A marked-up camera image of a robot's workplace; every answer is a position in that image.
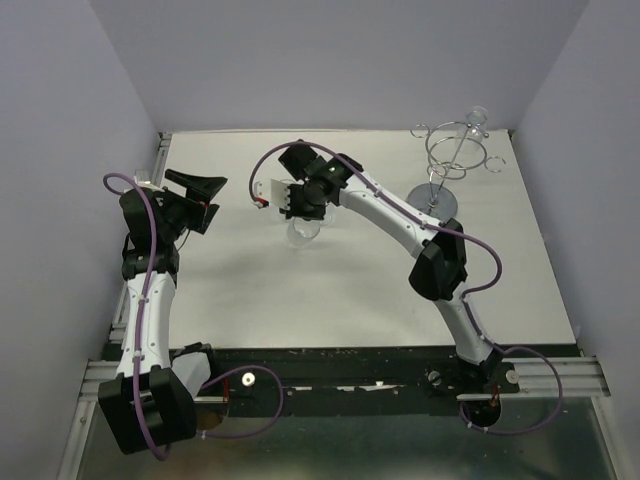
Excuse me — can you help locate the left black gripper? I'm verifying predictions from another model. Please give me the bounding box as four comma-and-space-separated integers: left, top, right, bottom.
157, 168, 226, 241

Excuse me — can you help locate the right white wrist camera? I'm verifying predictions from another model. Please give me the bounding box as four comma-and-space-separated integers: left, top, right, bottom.
253, 179, 295, 210

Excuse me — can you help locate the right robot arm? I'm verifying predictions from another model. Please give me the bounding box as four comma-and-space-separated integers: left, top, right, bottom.
278, 140, 504, 392

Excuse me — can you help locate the clear wine glass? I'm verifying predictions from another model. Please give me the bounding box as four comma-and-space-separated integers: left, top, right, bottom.
286, 218, 321, 248
457, 106, 488, 154
320, 204, 336, 227

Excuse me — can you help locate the aluminium frame profile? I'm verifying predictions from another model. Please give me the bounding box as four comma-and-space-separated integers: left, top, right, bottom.
74, 130, 231, 480

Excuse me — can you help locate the chrome wine glass rack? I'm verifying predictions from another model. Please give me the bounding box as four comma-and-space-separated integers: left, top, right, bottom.
406, 120, 506, 222

